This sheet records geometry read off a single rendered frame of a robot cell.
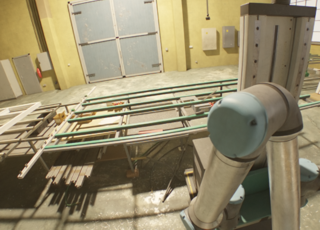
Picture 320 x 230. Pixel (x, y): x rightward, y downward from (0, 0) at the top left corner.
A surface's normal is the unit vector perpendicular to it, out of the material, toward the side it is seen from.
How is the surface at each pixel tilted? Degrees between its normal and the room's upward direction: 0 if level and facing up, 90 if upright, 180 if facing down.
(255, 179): 90
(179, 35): 90
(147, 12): 90
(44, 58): 90
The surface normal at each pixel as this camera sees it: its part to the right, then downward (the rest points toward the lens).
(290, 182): -0.27, 0.16
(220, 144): -0.86, 0.17
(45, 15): 0.12, 0.39
